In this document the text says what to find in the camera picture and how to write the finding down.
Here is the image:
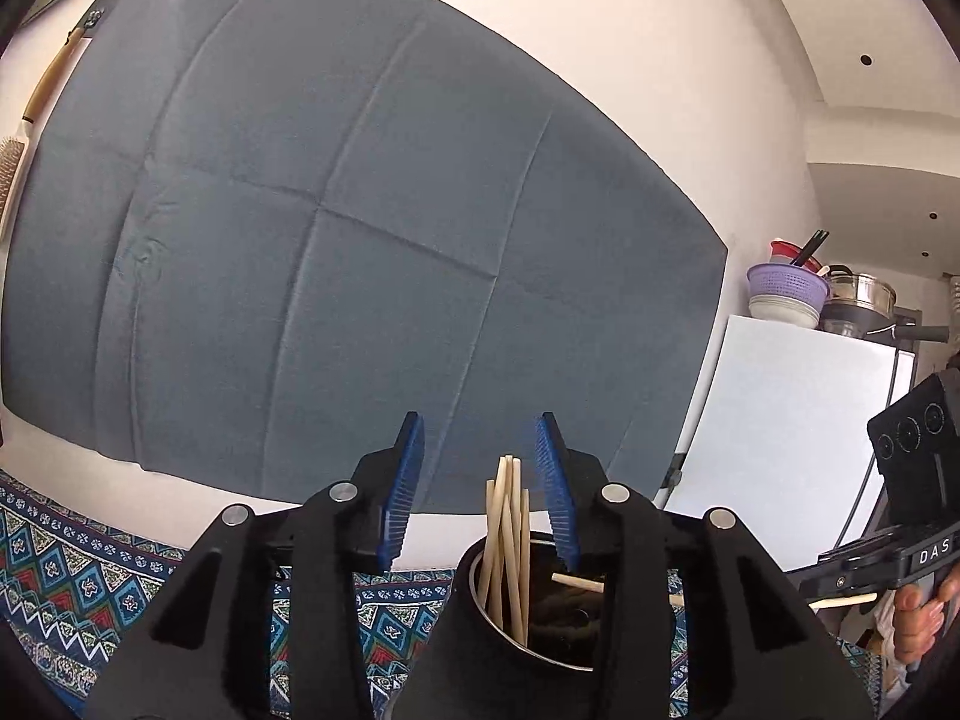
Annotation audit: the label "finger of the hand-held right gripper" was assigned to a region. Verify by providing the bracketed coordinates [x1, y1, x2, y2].
[817, 527, 899, 565]
[799, 566, 902, 604]

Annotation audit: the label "set of wooden chopsticks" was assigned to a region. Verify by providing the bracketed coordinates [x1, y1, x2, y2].
[476, 454, 533, 650]

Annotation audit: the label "steel pot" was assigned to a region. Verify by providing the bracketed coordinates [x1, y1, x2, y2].
[825, 270, 899, 318]

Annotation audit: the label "white bowl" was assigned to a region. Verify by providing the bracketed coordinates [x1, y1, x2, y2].
[748, 297, 822, 330]

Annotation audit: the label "blue patterned tablecloth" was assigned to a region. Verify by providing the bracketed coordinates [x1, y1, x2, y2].
[0, 469, 901, 720]

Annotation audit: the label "white refrigerator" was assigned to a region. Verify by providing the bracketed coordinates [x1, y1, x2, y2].
[664, 313, 917, 575]

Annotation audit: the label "black utensil handles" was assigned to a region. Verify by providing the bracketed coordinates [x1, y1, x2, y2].
[791, 229, 831, 271]

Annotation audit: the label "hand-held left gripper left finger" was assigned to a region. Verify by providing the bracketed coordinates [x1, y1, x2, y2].
[82, 411, 426, 720]

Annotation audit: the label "red bowl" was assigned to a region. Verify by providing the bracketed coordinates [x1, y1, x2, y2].
[770, 238, 822, 271]

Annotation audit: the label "person's right hand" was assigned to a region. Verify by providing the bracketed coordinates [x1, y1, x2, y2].
[892, 564, 960, 670]

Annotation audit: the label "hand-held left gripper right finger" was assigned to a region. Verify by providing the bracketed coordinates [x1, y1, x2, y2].
[535, 411, 878, 720]

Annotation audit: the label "wooden hairbrush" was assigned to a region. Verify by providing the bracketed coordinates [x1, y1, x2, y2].
[0, 7, 106, 241]

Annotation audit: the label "purple plastic colander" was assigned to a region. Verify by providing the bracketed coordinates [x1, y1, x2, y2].
[746, 262, 831, 310]

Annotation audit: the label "black mesh utensil holder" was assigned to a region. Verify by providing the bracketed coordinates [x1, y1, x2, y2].
[390, 531, 623, 720]

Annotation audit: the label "black-handled pan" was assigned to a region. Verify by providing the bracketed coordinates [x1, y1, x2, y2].
[819, 315, 950, 344]

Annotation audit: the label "single pale wooden chopstick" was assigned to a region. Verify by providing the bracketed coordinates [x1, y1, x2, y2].
[551, 572, 878, 612]

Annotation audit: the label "grey wall cloth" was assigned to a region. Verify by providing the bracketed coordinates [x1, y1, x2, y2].
[0, 0, 730, 516]

